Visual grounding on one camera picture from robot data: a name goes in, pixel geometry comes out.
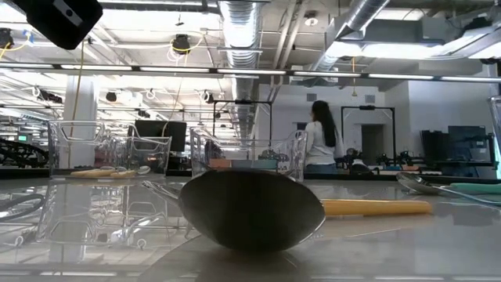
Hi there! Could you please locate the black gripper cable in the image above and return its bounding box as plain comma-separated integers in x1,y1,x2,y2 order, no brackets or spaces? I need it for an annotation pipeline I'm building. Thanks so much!
0,193,46,222

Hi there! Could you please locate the black ceiling dome device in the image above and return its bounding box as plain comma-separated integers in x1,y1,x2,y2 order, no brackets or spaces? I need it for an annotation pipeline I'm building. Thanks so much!
171,34,192,55

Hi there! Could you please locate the silver smooth ventilation duct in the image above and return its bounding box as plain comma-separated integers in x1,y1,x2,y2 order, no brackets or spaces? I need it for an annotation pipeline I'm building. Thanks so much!
312,0,392,74

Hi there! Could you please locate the silver spoon teal handle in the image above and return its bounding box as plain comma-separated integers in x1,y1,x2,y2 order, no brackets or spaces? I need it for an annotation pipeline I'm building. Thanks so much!
396,171,501,207

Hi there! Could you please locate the dark blue workstation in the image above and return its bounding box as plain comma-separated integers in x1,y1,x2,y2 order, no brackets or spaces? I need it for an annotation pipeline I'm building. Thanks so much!
420,125,498,179

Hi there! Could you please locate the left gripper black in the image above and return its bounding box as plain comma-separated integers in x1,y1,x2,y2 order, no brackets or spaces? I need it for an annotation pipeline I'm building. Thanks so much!
11,0,103,50

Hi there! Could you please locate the narrow clear plastic bin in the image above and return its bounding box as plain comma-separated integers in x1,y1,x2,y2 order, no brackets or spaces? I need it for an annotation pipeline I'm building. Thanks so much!
46,119,173,180

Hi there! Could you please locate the black monitor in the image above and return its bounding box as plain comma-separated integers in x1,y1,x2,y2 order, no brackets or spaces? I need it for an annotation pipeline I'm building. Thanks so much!
134,120,188,153

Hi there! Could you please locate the black table frame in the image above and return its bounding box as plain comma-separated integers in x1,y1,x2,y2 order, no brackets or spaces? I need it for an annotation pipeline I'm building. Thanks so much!
0,167,501,182

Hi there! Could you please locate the person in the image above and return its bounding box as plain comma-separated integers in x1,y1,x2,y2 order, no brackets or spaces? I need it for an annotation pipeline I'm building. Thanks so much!
304,99,346,175

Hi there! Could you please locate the wide clear plastic bin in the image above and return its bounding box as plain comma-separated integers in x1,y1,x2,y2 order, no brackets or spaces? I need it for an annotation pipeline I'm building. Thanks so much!
187,127,310,183

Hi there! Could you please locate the yellow-handled metal spoon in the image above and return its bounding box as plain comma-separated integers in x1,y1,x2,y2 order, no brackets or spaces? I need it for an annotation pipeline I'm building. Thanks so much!
178,168,326,253

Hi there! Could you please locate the black rig frame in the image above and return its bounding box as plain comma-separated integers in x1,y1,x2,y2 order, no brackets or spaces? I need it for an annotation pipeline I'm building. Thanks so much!
340,104,396,173
212,99,274,139

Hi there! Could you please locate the silver ribbed ventilation duct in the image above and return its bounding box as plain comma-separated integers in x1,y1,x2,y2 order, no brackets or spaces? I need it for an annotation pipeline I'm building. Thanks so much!
217,0,262,138

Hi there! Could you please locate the overhead light bar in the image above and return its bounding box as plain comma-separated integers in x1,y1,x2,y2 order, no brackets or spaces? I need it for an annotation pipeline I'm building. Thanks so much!
0,62,501,83

